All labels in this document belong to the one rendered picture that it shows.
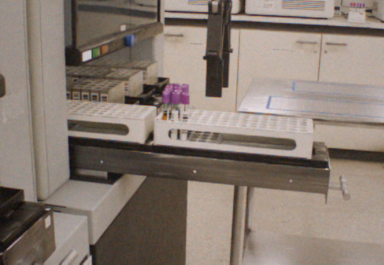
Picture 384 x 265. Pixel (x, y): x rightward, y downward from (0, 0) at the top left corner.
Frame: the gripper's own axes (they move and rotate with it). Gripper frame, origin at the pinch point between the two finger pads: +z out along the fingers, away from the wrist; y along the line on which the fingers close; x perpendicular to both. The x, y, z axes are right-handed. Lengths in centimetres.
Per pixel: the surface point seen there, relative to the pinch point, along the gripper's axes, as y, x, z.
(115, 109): 0.8, 20.9, 7.9
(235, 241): 25, -3, 47
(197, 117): 0.0, 3.6, 8.0
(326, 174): -6.5, -21.2, 14.9
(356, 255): 58, -39, 66
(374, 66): 229, -64, 30
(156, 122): -5.0, 10.5, 8.2
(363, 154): 234, -64, 89
